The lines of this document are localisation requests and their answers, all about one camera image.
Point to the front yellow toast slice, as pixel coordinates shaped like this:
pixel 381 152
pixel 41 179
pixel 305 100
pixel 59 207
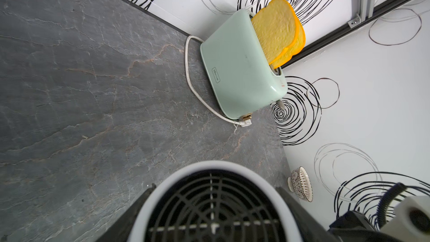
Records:
pixel 276 27

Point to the black right corner post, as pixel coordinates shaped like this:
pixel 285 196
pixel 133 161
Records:
pixel 353 25

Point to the mint green toaster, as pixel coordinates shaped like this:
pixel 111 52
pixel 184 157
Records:
pixel 242 80

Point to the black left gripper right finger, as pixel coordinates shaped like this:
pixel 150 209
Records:
pixel 310 229

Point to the white hair dryer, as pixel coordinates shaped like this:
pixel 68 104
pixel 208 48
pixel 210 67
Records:
pixel 215 201

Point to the yellow toast slice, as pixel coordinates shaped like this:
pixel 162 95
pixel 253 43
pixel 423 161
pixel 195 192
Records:
pixel 276 27
pixel 293 50

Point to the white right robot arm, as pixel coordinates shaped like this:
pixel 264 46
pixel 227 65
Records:
pixel 410 224

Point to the back yellow toast slice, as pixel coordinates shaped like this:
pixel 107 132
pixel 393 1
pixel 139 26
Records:
pixel 293 50

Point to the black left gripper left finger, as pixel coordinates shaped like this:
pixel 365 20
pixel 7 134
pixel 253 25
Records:
pixel 121 229

